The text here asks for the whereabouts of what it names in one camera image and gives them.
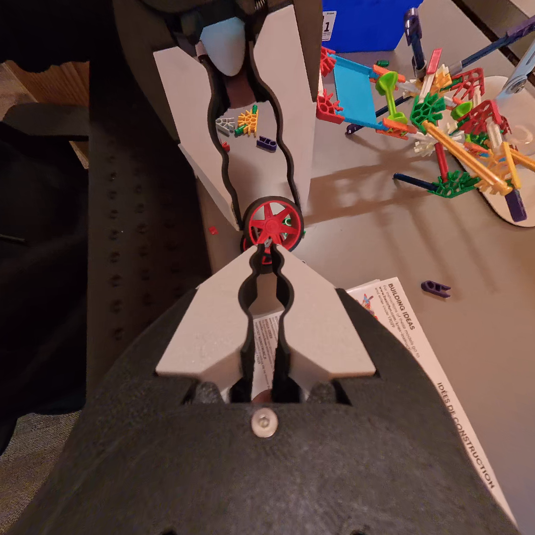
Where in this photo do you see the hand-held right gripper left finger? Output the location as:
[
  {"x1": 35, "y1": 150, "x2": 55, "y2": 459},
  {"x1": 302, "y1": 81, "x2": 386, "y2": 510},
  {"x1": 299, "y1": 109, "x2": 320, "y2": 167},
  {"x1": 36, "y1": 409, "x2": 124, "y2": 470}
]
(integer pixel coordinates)
[{"x1": 155, "y1": 246, "x2": 262, "y2": 403}]

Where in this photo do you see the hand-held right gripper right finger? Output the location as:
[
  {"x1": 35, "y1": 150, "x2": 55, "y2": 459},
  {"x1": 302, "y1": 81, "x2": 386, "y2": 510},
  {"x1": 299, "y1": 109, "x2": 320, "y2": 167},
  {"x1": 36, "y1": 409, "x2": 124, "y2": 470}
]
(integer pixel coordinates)
[{"x1": 269, "y1": 250, "x2": 377, "y2": 403}]

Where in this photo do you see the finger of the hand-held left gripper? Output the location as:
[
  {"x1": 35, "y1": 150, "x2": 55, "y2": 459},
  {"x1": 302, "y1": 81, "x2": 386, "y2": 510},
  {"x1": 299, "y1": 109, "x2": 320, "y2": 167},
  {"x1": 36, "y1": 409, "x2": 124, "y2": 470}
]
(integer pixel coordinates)
[
  {"x1": 152, "y1": 45, "x2": 243, "y2": 230},
  {"x1": 249, "y1": 1, "x2": 317, "y2": 210}
]

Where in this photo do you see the colourful construction toy model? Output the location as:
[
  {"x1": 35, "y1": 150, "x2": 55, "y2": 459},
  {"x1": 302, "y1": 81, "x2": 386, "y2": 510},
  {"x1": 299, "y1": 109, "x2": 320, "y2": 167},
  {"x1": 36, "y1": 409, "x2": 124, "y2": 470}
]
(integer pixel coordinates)
[{"x1": 315, "y1": 8, "x2": 535, "y2": 222}]

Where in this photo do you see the blue plastic bin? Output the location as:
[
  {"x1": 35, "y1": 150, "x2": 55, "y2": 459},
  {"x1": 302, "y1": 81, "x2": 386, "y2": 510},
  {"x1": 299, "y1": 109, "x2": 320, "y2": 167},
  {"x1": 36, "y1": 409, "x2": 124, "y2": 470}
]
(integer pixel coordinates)
[{"x1": 322, "y1": 0, "x2": 423, "y2": 53}]

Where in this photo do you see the yellow fan connector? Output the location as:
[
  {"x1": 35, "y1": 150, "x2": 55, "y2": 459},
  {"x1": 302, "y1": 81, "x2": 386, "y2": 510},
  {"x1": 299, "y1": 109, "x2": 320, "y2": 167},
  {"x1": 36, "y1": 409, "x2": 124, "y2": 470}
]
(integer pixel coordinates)
[{"x1": 237, "y1": 106, "x2": 259, "y2": 136}]

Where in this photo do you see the black perforated chair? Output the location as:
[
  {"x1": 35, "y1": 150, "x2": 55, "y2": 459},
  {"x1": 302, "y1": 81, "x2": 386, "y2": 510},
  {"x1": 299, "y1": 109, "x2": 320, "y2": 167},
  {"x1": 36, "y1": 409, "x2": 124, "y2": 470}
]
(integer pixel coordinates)
[{"x1": 86, "y1": 63, "x2": 214, "y2": 377}]

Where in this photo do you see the white instruction booklet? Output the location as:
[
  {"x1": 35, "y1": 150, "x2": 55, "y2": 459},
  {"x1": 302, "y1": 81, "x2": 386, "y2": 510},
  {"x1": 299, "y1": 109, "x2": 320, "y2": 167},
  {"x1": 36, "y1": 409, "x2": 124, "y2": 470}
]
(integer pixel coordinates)
[{"x1": 251, "y1": 276, "x2": 519, "y2": 527}]

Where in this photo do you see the black chair armrest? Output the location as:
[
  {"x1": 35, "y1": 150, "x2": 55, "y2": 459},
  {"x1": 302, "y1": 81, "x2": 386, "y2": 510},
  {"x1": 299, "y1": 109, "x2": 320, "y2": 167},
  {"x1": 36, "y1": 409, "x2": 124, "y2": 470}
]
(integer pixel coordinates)
[{"x1": 2, "y1": 104, "x2": 90, "y2": 138}]

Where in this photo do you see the white document stand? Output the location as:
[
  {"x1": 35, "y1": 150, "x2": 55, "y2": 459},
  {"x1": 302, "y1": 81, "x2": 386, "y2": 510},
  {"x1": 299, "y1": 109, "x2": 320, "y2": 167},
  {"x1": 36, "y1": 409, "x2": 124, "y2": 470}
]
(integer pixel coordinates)
[{"x1": 458, "y1": 0, "x2": 535, "y2": 228}]

